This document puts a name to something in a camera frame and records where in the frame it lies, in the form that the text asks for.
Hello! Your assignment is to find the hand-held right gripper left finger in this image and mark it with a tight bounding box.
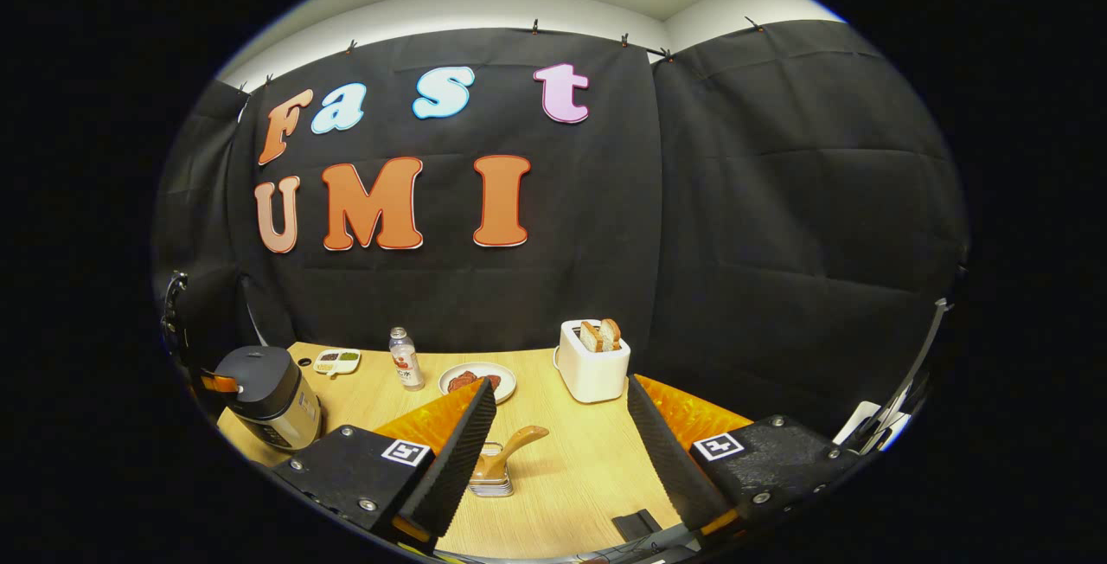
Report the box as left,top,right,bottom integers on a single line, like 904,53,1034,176
272,378,498,554

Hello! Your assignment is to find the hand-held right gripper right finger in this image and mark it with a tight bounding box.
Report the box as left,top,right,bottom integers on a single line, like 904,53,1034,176
627,375,861,548

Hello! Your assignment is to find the metal wire chopstick holder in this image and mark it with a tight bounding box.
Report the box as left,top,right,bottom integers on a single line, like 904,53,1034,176
468,441,515,497

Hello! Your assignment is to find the black rice cooker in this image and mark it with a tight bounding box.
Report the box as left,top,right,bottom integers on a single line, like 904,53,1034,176
212,345,323,452

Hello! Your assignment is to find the wooden spoon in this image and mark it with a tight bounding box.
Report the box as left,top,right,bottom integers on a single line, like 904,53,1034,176
474,426,550,480

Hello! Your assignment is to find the small black flat object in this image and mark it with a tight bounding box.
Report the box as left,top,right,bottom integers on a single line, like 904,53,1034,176
611,509,663,542

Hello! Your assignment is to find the white round plate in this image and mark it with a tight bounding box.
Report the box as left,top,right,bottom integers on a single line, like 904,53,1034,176
438,362,518,406

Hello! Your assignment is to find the clear plastic drink bottle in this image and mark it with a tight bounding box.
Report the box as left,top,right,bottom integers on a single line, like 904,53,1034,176
388,327,426,392

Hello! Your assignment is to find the white toaster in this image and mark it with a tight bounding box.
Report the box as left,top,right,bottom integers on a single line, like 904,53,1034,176
553,319,631,404

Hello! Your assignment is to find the white divided bean dish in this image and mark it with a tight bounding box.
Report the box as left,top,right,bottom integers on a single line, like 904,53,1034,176
312,349,362,376

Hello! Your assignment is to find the white board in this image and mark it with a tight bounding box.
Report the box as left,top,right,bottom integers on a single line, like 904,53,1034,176
835,400,909,452

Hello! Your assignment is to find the black backdrop cloth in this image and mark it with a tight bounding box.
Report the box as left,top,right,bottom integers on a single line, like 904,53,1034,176
151,19,969,439

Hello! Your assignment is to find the black metal stand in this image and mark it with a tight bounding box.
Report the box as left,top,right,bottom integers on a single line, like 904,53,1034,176
856,298,952,452

